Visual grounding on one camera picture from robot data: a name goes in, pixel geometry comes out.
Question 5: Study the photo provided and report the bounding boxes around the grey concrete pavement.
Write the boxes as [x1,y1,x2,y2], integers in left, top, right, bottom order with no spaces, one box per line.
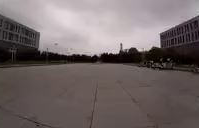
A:
[0,62,199,128]

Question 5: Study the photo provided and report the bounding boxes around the street lamp pole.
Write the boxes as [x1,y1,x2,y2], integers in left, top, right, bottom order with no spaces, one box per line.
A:
[45,42,59,64]

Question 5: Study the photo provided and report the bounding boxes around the row of parked bicycles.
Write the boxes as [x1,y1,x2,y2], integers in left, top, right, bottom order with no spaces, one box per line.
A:
[140,57,199,74]

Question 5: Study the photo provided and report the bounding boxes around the row of dark trees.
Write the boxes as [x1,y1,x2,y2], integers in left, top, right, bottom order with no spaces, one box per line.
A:
[36,46,175,65]

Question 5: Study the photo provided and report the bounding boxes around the grey building with window rows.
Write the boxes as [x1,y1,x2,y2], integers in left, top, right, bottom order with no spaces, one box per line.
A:
[159,9,199,64]
[0,7,41,64]

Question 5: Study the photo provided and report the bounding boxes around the tall distant tower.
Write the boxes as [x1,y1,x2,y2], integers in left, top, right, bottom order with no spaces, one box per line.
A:
[119,42,124,54]

